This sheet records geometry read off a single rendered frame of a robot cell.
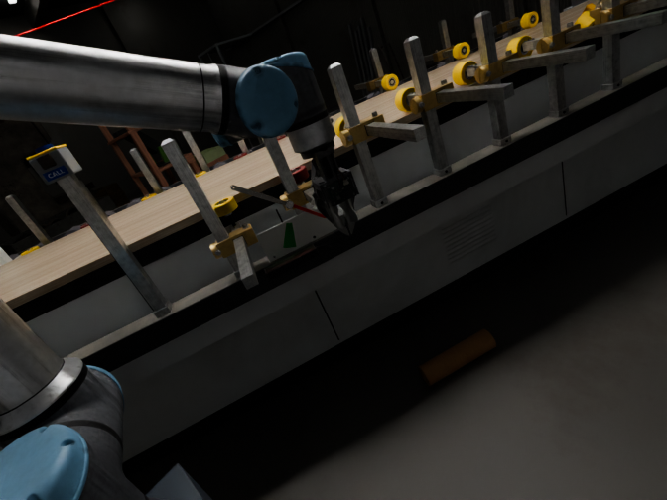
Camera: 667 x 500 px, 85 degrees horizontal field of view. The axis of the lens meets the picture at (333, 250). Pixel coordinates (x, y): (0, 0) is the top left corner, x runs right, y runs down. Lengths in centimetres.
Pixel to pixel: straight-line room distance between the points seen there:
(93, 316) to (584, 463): 157
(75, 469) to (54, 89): 45
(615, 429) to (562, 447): 16
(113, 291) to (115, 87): 102
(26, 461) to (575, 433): 128
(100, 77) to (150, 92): 5
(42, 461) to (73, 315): 92
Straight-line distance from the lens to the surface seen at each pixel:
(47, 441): 67
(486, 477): 131
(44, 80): 51
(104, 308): 148
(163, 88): 51
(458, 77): 154
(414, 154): 149
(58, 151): 110
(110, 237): 114
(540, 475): 131
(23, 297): 146
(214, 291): 117
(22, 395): 75
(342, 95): 113
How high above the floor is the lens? 116
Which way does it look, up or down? 26 degrees down
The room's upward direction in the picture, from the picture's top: 23 degrees counter-clockwise
